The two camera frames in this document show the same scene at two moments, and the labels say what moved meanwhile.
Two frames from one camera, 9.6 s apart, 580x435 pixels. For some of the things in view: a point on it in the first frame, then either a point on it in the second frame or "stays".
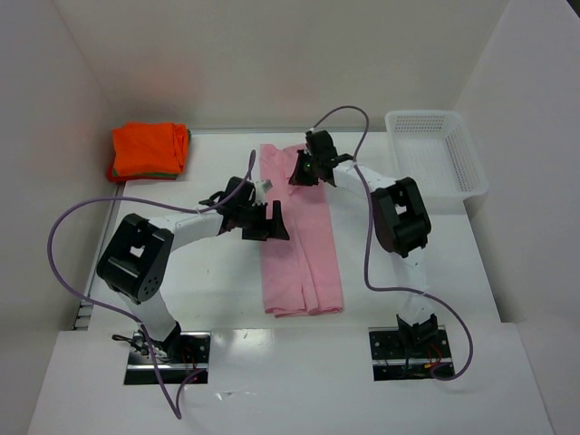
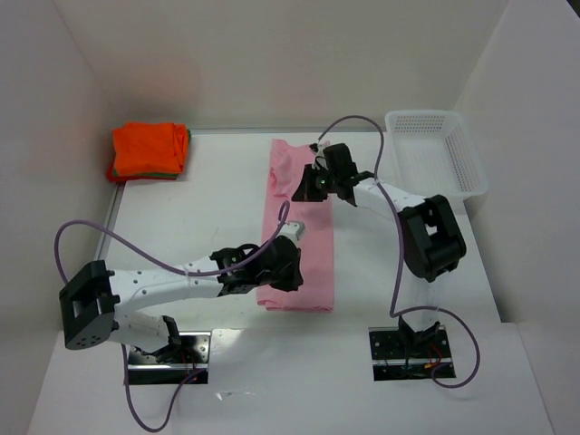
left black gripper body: x=265 y=221 -> x=285 y=270
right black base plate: x=392 y=360 stays
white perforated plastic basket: x=436 y=149 stays
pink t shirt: x=301 y=275 stays
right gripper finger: x=304 y=173 -> x=313 y=187
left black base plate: x=179 y=356 stays
